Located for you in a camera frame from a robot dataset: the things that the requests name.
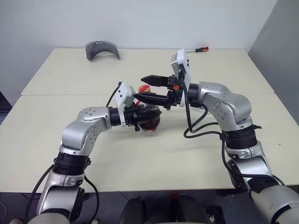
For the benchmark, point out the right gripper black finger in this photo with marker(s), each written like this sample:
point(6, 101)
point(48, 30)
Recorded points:
point(154, 99)
point(156, 80)

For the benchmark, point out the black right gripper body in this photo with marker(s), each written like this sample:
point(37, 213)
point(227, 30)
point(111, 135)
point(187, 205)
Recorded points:
point(174, 95)

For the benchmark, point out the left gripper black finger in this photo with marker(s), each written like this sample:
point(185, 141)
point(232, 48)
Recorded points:
point(149, 113)

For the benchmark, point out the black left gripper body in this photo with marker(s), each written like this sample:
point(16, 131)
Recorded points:
point(129, 116)

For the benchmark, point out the clear bottle with dark drink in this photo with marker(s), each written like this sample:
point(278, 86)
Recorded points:
point(149, 123)

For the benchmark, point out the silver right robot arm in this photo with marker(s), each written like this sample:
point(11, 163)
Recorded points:
point(233, 102)

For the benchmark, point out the orange and black screwdriver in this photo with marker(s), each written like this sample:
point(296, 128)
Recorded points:
point(202, 49)

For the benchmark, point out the grey baseball cap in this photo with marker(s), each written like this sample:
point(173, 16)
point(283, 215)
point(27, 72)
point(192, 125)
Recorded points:
point(102, 50)

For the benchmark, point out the grey partition panel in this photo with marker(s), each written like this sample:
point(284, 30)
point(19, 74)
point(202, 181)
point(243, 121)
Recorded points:
point(280, 58)

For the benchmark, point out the dark object beside table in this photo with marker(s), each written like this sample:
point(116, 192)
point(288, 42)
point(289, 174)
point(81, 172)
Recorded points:
point(4, 109)

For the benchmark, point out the pinkish rounded object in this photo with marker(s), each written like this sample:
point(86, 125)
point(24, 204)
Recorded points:
point(16, 221)

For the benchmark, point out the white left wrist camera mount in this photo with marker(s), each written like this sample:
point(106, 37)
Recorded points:
point(123, 93)

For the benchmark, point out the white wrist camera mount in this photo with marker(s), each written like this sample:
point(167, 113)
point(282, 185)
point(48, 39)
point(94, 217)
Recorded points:
point(123, 93)
point(185, 60)

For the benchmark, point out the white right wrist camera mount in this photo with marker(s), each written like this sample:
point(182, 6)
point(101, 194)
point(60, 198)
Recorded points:
point(185, 60)

